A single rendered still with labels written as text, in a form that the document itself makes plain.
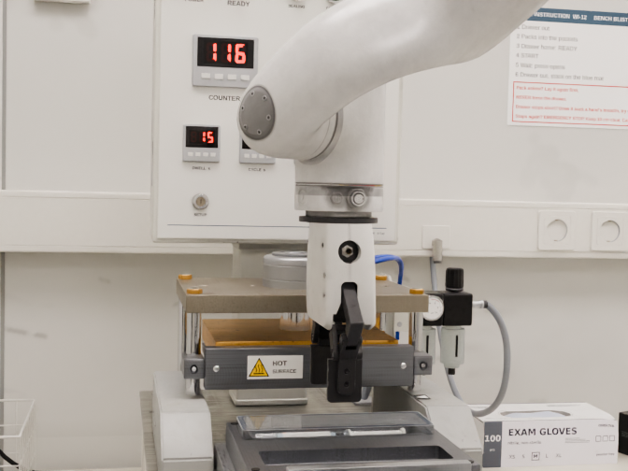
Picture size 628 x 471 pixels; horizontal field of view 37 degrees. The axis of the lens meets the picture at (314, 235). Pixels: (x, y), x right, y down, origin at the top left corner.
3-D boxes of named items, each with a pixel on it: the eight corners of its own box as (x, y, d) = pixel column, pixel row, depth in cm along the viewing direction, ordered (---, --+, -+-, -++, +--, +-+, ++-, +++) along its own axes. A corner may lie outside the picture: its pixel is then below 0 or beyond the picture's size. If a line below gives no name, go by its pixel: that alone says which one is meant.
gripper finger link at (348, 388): (370, 334, 84) (368, 408, 84) (361, 328, 87) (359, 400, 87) (335, 334, 83) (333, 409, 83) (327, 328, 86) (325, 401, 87)
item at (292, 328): (201, 350, 118) (203, 275, 117) (372, 349, 122) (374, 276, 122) (215, 378, 101) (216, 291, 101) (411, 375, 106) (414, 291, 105)
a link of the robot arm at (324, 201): (395, 186, 86) (394, 219, 86) (370, 186, 94) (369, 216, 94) (305, 184, 84) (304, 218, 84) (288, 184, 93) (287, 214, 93)
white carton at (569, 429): (456, 447, 159) (458, 403, 158) (583, 443, 163) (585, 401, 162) (482, 468, 147) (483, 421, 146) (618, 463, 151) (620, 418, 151)
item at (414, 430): (242, 454, 86) (242, 431, 86) (235, 438, 91) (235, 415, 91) (435, 448, 90) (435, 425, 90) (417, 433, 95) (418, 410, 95)
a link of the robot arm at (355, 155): (338, 184, 83) (401, 186, 90) (342, 33, 82) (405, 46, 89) (270, 182, 88) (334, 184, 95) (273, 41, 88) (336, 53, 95)
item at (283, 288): (172, 341, 124) (174, 243, 123) (398, 339, 130) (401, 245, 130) (184, 379, 100) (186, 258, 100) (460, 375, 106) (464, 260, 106)
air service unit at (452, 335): (378, 372, 130) (382, 265, 129) (478, 370, 133) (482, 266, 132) (390, 379, 125) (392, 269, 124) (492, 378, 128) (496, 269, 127)
